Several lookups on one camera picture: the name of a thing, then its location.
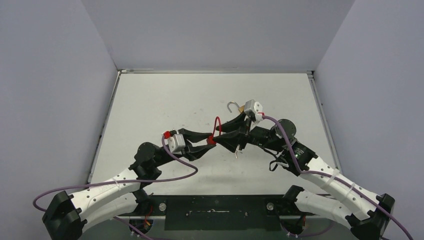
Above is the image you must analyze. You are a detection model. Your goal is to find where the red cable padlock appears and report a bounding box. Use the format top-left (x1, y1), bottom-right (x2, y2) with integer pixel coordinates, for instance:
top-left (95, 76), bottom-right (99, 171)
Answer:
top-left (206, 116), bottom-right (222, 145)

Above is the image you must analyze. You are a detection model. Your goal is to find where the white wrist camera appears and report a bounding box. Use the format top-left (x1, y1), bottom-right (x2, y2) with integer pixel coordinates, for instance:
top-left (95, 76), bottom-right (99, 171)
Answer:
top-left (243, 99), bottom-right (265, 126)
top-left (163, 130), bottom-right (186, 153)

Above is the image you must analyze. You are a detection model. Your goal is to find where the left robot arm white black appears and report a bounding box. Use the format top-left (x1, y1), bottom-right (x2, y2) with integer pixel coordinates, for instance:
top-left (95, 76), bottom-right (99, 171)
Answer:
top-left (33, 128), bottom-right (216, 240)

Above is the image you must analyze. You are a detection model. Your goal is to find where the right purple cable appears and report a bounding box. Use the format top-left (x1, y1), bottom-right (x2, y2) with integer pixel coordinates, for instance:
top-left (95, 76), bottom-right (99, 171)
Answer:
top-left (261, 115), bottom-right (415, 240)

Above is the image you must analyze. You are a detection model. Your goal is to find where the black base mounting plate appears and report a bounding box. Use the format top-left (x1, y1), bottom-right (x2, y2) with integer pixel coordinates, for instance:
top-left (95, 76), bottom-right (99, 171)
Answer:
top-left (128, 194), bottom-right (305, 231)

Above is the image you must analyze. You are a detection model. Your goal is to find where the large brass padlock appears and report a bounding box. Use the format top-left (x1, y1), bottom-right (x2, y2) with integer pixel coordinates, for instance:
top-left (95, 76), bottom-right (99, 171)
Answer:
top-left (226, 101), bottom-right (245, 114)

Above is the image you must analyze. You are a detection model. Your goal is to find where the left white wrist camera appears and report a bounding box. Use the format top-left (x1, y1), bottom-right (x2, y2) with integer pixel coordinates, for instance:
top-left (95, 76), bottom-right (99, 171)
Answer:
top-left (163, 130), bottom-right (186, 153)

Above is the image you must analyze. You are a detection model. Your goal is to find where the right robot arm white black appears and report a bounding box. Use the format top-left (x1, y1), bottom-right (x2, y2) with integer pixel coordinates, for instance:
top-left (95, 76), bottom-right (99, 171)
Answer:
top-left (212, 112), bottom-right (395, 240)

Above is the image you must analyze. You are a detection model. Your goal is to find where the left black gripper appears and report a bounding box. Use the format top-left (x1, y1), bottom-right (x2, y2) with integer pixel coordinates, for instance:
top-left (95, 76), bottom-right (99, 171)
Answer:
top-left (153, 130), bottom-right (216, 168)

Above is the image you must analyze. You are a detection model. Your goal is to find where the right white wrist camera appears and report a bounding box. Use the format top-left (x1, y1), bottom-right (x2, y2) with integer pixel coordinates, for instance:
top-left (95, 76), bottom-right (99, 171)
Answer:
top-left (243, 99), bottom-right (265, 126)

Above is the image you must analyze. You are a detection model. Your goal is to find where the silver key bunch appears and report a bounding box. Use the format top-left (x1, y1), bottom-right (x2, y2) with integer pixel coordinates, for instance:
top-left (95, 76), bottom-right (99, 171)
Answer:
top-left (234, 150), bottom-right (242, 159)

